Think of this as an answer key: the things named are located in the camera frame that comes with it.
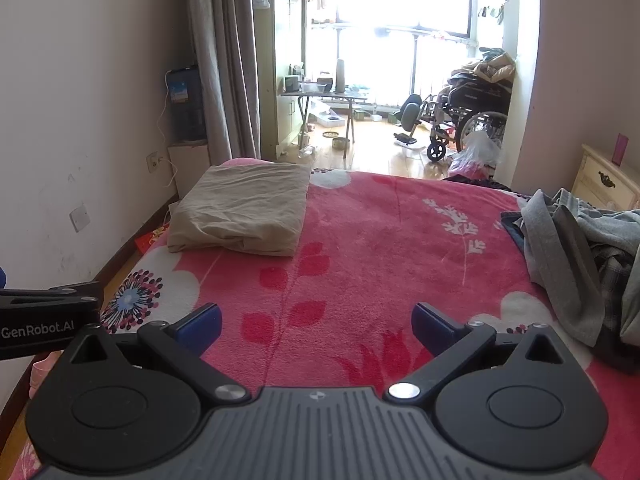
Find white plastic bag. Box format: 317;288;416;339
448;130;501;180

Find grey hooded sweatshirt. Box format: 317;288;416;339
521;188;639;348

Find black white plaid shirt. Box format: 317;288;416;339
591;244;634;311

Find pink slipper near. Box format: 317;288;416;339
28;350;62;399

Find grey beige curtain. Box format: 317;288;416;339
189;0;260;165

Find pink floral bed blanket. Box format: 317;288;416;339
8;156;640;480

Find beige khaki trousers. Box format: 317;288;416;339
167;162;310;257

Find white wall switch plate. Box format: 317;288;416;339
70;204;91;233

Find folding table with items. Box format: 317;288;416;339
284;58;366;158

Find cream wooden nightstand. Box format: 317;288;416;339
570;144;640;211

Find white low cabinet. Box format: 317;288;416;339
168;141;210;198

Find red gift box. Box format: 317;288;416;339
134;223;169;255

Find dark blue box device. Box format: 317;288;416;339
166;65;206;142

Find white charger cable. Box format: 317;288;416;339
155;68;180;189

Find blue denim garment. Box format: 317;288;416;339
500;211;525;254

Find white wall socket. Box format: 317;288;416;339
146;152;162;174

